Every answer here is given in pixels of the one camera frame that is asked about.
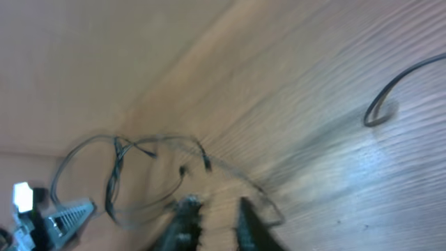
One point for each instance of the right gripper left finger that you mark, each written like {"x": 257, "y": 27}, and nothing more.
{"x": 184, "y": 231}

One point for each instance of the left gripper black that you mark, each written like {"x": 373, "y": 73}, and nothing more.
{"x": 35, "y": 230}

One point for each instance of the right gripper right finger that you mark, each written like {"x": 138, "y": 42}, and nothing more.
{"x": 251, "y": 232}

